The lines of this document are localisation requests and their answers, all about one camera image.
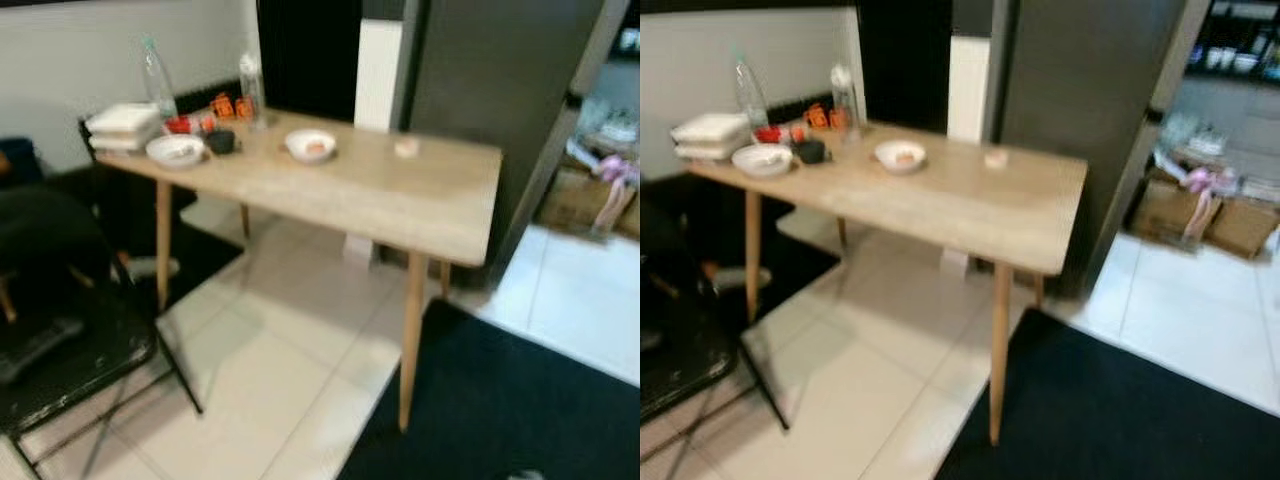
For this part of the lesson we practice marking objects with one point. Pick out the small orange carton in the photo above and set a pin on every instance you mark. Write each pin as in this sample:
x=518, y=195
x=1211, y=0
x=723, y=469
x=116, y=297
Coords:
x=837, y=118
x=816, y=116
x=244, y=108
x=222, y=107

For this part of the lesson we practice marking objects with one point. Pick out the clear bottle white cap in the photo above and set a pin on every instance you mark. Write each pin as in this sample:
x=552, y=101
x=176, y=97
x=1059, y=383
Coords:
x=252, y=95
x=846, y=105

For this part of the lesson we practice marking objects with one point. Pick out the white bowl with food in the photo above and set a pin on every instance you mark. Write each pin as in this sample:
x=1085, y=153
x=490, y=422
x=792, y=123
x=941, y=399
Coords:
x=901, y=157
x=311, y=146

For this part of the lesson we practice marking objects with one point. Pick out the black floor mat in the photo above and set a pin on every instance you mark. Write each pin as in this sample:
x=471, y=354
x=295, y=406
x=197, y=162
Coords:
x=500, y=400
x=1100, y=410

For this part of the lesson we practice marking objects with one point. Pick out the red packet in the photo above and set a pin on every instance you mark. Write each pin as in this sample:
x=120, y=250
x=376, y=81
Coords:
x=185, y=125
x=772, y=134

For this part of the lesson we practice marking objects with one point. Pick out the printed brown cardboard box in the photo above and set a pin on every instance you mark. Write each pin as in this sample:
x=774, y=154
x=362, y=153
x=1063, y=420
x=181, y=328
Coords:
x=570, y=205
x=1160, y=215

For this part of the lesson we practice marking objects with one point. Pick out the clear bottle green cap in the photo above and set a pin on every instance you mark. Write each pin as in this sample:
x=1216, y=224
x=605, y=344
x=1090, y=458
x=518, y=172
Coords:
x=752, y=95
x=158, y=85

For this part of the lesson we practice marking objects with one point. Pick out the black folding chair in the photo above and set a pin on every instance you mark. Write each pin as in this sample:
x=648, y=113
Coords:
x=680, y=360
x=70, y=350

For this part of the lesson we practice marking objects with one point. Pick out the plain brown cardboard box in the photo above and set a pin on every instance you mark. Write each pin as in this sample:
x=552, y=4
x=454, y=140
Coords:
x=628, y=220
x=1245, y=230

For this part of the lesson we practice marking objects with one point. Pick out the pink ribbon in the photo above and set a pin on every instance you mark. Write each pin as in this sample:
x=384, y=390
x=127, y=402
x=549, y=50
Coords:
x=615, y=175
x=1200, y=182

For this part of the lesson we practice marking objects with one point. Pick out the black cup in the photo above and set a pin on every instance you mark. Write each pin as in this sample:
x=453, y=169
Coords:
x=221, y=142
x=810, y=152

